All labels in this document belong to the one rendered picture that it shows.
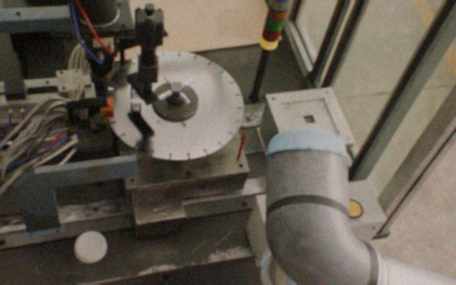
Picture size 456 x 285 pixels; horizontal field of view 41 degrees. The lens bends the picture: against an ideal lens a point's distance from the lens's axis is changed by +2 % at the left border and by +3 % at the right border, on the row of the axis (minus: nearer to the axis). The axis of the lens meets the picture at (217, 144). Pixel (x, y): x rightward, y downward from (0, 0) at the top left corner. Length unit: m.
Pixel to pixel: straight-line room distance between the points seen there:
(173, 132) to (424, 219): 1.46
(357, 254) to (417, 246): 1.72
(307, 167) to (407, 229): 1.73
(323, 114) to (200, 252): 0.46
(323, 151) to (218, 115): 0.60
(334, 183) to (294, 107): 0.72
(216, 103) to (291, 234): 0.70
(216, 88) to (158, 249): 0.41
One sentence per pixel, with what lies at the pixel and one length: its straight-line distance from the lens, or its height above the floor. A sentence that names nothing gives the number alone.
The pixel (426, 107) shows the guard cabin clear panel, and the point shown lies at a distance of 1.31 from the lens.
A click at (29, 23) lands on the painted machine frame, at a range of 1.48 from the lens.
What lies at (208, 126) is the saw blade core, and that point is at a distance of 1.39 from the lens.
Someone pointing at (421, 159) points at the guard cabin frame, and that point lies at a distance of 1.31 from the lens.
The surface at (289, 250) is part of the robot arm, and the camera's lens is 0.80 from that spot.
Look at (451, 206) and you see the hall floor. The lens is 2.68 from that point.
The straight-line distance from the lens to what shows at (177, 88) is 1.38.
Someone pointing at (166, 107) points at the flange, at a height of 0.96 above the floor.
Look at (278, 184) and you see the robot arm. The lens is 0.83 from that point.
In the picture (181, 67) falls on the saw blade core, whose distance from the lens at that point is 1.50.
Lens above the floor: 2.05
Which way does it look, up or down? 54 degrees down
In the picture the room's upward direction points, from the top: 11 degrees clockwise
